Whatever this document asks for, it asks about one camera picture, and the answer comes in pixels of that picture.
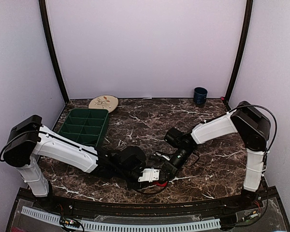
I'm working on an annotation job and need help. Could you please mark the red Santa Christmas sock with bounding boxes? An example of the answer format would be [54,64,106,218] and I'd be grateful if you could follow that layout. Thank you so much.
[154,181,168,187]

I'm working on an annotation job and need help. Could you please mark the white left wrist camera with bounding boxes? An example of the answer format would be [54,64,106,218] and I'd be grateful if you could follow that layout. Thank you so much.
[138,168,160,183]

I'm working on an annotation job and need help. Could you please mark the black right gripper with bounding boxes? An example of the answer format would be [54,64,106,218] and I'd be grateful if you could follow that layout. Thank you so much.
[161,147,195,183]

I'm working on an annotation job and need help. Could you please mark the white slotted cable duct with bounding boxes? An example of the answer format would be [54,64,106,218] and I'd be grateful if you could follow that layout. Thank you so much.
[21,206,221,232]

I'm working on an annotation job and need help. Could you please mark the black frame post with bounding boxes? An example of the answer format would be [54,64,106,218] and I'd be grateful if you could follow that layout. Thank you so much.
[224,0,253,103]
[38,0,70,104]

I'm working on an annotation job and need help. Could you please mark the beige decorated plate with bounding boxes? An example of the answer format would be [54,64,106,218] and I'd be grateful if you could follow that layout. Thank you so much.
[88,95,118,113]

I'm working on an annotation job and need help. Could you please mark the left black frame post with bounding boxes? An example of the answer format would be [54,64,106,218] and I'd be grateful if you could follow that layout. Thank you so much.
[38,0,70,104]

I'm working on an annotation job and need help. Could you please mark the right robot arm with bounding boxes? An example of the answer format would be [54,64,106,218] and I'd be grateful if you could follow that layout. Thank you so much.
[162,101,274,210]

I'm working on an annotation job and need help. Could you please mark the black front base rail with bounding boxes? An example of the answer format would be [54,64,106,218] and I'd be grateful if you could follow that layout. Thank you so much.
[35,178,266,218]

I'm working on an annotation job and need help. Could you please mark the green plastic divider tray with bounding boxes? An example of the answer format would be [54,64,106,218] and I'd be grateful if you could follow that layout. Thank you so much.
[58,108,109,147]

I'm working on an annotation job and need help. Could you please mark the right black frame post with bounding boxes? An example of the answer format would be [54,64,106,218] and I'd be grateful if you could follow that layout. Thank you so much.
[224,0,253,103]

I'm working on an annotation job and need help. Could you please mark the dark blue mug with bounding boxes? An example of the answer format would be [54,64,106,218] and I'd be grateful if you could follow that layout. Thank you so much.
[193,87,208,107]

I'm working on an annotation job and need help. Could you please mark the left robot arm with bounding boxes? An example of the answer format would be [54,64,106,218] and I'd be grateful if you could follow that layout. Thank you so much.
[0,115,170,211]

